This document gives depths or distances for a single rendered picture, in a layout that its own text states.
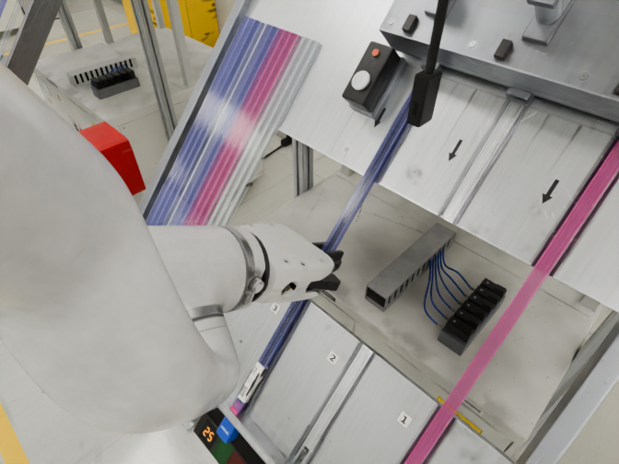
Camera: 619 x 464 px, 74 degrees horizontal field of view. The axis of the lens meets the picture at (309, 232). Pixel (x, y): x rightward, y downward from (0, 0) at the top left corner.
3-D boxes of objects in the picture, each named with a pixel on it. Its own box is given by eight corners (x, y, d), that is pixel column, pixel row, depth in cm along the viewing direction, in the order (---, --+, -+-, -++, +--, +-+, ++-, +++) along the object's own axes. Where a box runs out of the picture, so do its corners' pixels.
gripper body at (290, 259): (280, 262, 37) (344, 255, 47) (213, 210, 43) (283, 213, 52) (251, 329, 40) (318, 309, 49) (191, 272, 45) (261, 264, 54)
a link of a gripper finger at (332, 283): (344, 294, 45) (338, 272, 50) (277, 270, 44) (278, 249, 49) (339, 303, 45) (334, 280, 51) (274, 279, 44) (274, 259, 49)
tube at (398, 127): (242, 412, 58) (237, 414, 57) (236, 406, 59) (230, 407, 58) (431, 84, 51) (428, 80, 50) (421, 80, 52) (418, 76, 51)
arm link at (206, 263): (262, 303, 36) (227, 209, 38) (116, 335, 25) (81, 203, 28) (205, 334, 40) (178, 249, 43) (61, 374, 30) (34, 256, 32)
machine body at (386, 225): (439, 529, 108) (525, 442, 65) (263, 358, 144) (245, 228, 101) (543, 365, 142) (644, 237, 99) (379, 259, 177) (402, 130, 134)
